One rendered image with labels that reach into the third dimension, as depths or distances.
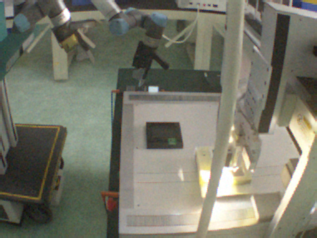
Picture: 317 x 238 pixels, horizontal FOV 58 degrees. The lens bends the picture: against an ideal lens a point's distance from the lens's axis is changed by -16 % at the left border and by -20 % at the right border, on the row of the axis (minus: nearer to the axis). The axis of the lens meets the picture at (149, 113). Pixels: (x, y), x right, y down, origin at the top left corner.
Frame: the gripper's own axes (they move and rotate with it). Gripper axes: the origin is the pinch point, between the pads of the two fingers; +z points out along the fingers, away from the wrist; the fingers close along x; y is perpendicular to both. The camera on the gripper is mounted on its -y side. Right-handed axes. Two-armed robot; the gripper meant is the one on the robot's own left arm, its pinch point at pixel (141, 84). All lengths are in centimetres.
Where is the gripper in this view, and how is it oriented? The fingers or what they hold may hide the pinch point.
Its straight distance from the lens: 157.7
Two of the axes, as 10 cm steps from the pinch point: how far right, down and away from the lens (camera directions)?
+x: -0.3, 5.5, -8.4
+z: -2.9, 8.0, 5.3
